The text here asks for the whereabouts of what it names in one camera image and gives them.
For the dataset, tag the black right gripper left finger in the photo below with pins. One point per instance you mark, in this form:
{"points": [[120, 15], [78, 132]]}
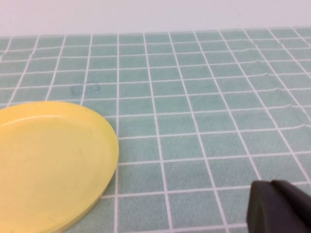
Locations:
{"points": [[264, 211]]}

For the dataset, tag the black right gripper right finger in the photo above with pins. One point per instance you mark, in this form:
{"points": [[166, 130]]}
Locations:
{"points": [[298, 204]]}

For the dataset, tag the yellow plastic plate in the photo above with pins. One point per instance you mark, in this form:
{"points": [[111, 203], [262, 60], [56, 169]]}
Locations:
{"points": [[48, 165]]}

